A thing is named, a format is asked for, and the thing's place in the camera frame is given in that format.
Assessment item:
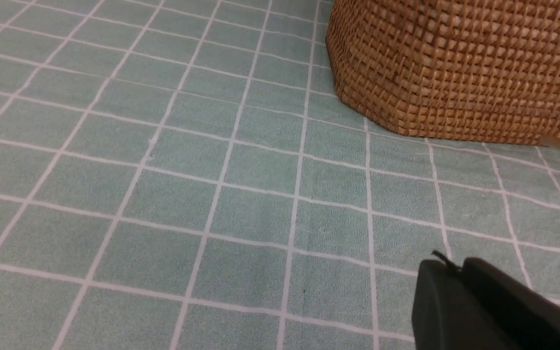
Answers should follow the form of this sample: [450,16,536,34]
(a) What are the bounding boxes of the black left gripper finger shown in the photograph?
[411,251,560,350]

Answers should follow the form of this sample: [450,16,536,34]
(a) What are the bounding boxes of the woven wicker basket green lining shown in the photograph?
[325,0,560,148]

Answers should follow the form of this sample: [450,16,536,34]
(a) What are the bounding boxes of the green checkered tablecloth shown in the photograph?
[0,0,560,350]

